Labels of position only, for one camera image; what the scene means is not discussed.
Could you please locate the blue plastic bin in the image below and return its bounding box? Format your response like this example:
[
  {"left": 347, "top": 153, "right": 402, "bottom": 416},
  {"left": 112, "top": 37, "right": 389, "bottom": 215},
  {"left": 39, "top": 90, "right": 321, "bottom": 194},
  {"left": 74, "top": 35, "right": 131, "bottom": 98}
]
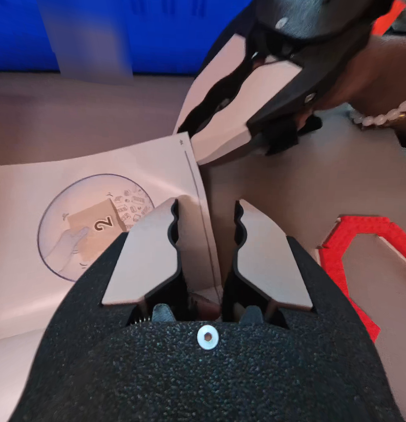
[{"left": 0, "top": 0, "right": 254, "bottom": 75}]

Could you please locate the red brick heart frame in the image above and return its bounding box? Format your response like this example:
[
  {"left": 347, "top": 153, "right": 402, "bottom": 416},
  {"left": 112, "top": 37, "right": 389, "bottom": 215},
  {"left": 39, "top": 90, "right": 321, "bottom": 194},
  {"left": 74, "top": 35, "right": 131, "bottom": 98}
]
[{"left": 318, "top": 215, "right": 406, "bottom": 344}]

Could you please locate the white bead bracelet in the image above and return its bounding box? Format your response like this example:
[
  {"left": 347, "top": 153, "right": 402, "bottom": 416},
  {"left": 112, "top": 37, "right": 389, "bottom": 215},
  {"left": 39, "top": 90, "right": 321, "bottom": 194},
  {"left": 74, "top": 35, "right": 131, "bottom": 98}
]
[{"left": 351, "top": 93, "right": 406, "bottom": 128}]

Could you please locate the person's right hand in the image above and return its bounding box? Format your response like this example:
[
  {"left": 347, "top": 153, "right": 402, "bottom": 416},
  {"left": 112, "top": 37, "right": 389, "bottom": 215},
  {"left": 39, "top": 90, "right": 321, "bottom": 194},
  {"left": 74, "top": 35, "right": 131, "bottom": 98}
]
[{"left": 315, "top": 33, "right": 406, "bottom": 113}]

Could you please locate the orange object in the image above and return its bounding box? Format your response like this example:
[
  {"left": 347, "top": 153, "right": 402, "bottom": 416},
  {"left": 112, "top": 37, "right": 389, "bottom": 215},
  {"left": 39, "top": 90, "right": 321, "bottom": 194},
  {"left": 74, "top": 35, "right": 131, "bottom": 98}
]
[{"left": 371, "top": 0, "right": 406, "bottom": 36}]

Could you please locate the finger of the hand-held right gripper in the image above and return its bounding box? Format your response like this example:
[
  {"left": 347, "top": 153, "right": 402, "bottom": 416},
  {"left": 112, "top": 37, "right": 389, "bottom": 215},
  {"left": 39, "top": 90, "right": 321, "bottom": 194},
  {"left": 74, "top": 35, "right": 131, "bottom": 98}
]
[
  {"left": 173, "top": 33, "right": 254, "bottom": 136},
  {"left": 191, "top": 60, "right": 304, "bottom": 166}
]

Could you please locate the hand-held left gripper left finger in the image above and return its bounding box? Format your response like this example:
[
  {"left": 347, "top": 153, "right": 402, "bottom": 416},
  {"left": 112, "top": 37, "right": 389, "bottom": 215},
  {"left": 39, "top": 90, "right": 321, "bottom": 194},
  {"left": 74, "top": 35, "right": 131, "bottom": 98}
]
[{"left": 101, "top": 198, "right": 183, "bottom": 306}]

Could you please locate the instruction booklet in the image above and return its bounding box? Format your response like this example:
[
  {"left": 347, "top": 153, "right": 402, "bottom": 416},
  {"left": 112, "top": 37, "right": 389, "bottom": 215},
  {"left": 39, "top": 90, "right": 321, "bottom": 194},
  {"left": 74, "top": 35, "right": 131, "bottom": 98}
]
[{"left": 0, "top": 132, "right": 223, "bottom": 342}]

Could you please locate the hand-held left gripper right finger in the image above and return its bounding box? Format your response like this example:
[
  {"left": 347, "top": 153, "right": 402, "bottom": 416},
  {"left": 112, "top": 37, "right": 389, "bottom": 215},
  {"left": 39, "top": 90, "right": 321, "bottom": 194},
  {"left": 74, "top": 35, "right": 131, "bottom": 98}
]
[{"left": 233, "top": 199, "right": 314, "bottom": 311}]

